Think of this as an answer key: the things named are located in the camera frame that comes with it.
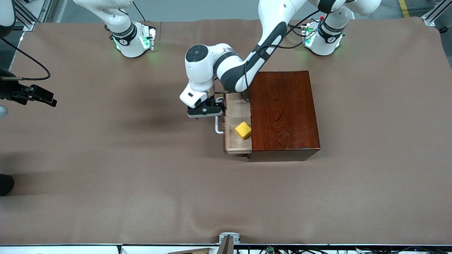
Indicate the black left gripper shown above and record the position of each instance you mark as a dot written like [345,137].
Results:
[222,105]

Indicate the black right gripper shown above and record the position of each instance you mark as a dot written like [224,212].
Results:
[7,90]

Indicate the yellow block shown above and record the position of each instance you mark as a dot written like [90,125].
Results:
[243,130]

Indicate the light wood drawer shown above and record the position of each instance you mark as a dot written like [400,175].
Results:
[233,143]

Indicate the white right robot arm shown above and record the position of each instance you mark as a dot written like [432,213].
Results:
[132,49]

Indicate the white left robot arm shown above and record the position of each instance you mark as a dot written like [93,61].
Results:
[197,74]

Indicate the dark red wooden cabinet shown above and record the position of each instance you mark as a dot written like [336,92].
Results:
[286,113]

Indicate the black round object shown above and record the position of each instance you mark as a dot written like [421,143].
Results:
[5,185]

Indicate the table cover sheet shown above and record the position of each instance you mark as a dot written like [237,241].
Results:
[141,194]

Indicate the tan board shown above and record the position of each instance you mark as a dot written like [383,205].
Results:
[194,251]

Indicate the black knob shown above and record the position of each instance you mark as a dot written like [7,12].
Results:
[444,30]

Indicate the aluminium frame profile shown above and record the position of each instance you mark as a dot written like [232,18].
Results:
[432,16]
[26,17]

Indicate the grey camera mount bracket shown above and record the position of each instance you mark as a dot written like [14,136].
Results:
[227,247]

